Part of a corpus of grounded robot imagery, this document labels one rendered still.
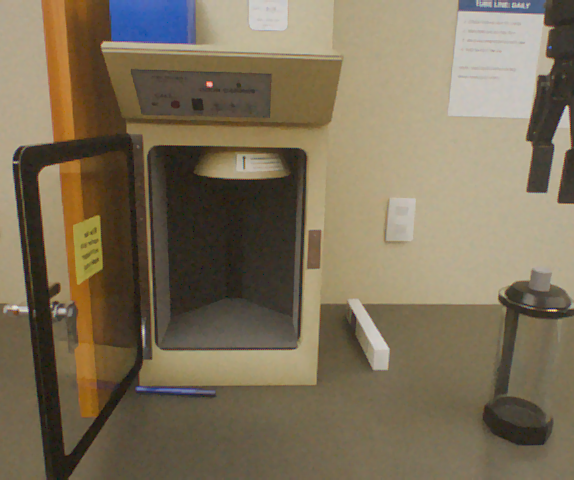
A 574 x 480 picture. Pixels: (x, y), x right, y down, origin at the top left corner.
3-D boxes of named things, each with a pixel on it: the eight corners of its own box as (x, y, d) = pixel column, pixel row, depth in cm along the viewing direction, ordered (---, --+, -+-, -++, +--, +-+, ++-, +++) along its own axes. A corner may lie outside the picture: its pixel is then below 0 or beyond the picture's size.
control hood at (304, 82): (124, 118, 79) (120, 50, 77) (330, 123, 82) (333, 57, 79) (103, 120, 68) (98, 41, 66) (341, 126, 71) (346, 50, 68)
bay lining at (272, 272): (175, 297, 113) (171, 135, 104) (291, 297, 115) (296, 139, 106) (155, 347, 90) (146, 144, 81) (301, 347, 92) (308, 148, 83)
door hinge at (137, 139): (138, 359, 90) (126, 133, 80) (152, 359, 90) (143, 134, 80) (136, 363, 89) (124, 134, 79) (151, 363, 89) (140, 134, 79)
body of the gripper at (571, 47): (630, 23, 64) (615, 100, 66) (587, 31, 72) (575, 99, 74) (572, 21, 63) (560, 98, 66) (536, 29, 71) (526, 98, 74)
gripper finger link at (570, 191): (586, 152, 68) (590, 152, 68) (577, 203, 70) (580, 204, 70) (565, 151, 68) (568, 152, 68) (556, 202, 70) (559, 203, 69)
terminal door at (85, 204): (143, 366, 89) (131, 132, 78) (54, 495, 59) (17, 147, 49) (138, 366, 89) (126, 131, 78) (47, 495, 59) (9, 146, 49)
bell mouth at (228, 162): (198, 165, 101) (198, 137, 99) (287, 167, 102) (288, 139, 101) (187, 178, 84) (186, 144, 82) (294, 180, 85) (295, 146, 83)
